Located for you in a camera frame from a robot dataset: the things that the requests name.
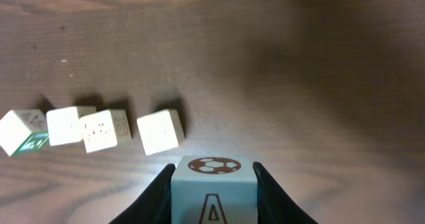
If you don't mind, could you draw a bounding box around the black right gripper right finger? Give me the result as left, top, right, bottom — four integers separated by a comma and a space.
252, 162, 317, 224

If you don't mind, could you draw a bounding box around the wooden block snail letter Y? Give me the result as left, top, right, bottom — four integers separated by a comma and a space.
137, 109, 185, 156

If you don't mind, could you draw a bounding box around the wooden block green side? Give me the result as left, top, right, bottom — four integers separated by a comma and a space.
1, 109, 49, 157

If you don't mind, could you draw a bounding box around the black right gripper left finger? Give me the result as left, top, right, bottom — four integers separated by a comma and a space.
110, 164, 175, 224

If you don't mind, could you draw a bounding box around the wooden block soccer ball yellow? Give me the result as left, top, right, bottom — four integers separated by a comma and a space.
171, 156, 258, 224

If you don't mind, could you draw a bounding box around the wooden block blue side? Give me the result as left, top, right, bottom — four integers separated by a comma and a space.
79, 109, 132, 153
46, 106, 96, 146

